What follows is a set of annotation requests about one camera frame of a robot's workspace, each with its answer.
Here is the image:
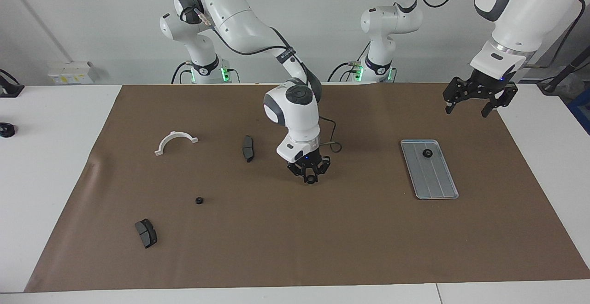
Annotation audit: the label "silver metal tray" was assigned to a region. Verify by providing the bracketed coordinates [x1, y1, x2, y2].
[400, 139, 460, 200]

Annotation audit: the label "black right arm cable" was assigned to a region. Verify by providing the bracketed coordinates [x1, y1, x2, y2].
[184, 7, 342, 153]

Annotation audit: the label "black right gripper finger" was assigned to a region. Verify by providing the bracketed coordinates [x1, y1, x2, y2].
[313, 156, 331, 183]
[287, 160, 310, 184]

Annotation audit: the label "black left base cables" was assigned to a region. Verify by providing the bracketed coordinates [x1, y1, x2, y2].
[327, 60, 365, 82]

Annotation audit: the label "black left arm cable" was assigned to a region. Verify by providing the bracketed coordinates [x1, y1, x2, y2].
[413, 0, 586, 70]

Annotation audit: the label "grooved dark grey brake pad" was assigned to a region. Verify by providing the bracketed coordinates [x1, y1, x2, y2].
[135, 219, 158, 249]

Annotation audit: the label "black stand pole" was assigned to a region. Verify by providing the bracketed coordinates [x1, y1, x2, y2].
[537, 46, 590, 95]

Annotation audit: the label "blue crate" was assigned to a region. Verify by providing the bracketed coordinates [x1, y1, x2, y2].
[568, 88, 590, 134]

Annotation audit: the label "white wall power strip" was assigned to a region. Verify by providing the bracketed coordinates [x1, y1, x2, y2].
[47, 61, 96, 85]

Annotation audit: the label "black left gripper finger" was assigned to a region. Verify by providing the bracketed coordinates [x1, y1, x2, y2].
[443, 77, 466, 115]
[481, 85, 518, 118]

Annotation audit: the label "thin dark grey brake pad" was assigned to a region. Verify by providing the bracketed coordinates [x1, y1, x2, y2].
[242, 135, 255, 163]

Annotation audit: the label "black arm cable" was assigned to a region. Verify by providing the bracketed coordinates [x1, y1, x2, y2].
[413, 0, 586, 70]
[184, 7, 342, 153]

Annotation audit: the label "black base cables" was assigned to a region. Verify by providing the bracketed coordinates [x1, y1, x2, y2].
[171, 61, 192, 84]
[327, 60, 365, 82]

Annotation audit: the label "brown paper table mat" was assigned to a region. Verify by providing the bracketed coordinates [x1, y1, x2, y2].
[24, 82, 590, 293]

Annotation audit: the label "white half-ring pipe clamp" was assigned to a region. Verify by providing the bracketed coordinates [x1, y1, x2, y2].
[154, 131, 199, 157]

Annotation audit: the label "black table clamp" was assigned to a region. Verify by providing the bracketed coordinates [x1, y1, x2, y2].
[0, 69, 24, 98]

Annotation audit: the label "black right base cables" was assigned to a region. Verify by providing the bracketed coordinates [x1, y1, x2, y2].
[171, 61, 192, 84]

